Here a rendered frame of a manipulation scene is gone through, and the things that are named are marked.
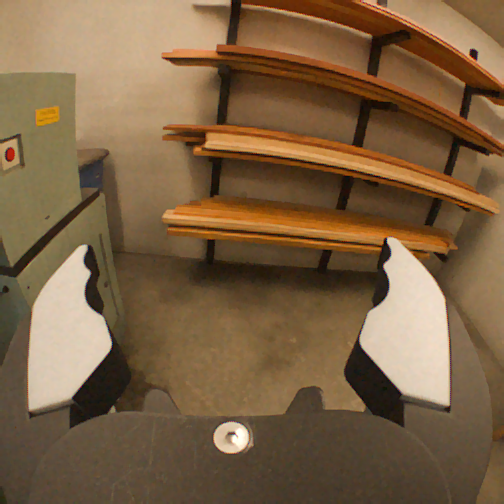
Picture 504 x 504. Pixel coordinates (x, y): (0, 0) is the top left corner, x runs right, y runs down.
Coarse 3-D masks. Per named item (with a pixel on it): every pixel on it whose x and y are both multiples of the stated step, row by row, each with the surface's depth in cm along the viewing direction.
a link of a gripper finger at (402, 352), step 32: (384, 256) 10; (384, 288) 8; (416, 288) 7; (384, 320) 6; (416, 320) 6; (352, 352) 6; (384, 352) 5; (416, 352) 5; (448, 352) 5; (352, 384) 6; (384, 384) 5; (416, 384) 5; (448, 384) 4
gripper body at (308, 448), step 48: (96, 432) 3; (144, 432) 4; (192, 432) 4; (240, 432) 4; (288, 432) 4; (336, 432) 4; (384, 432) 3; (48, 480) 2; (96, 480) 3; (144, 480) 3; (192, 480) 3; (240, 480) 3; (288, 480) 3; (336, 480) 3; (384, 480) 3; (432, 480) 2
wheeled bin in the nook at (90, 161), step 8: (80, 152) 139; (88, 152) 141; (96, 152) 145; (104, 152) 151; (80, 160) 126; (88, 160) 131; (96, 160) 140; (80, 168) 122; (88, 168) 138; (96, 168) 151; (80, 176) 130; (88, 176) 141; (96, 176) 154; (80, 184) 132; (88, 184) 144; (96, 184) 156
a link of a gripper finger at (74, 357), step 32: (64, 288) 7; (96, 288) 8; (32, 320) 6; (64, 320) 6; (96, 320) 6; (32, 352) 5; (64, 352) 5; (96, 352) 5; (32, 384) 4; (64, 384) 4; (96, 384) 5; (128, 384) 6; (96, 416) 5
